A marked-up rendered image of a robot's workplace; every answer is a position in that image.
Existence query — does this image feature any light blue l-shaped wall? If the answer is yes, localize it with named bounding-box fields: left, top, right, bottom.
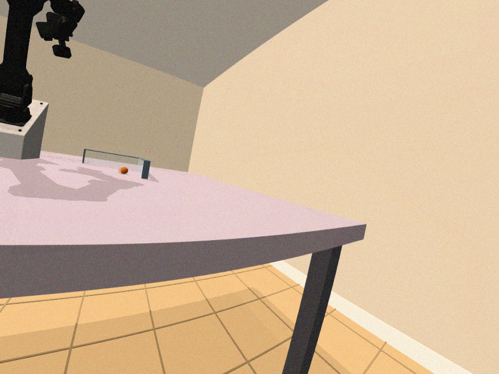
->
left=98, top=151, right=151, bottom=180

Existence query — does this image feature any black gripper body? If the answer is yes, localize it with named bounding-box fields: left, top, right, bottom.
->
left=46, top=12, right=73, bottom=59

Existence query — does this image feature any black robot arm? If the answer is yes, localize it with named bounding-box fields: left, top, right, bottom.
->
left=0, top=0, right=85, bottom=127

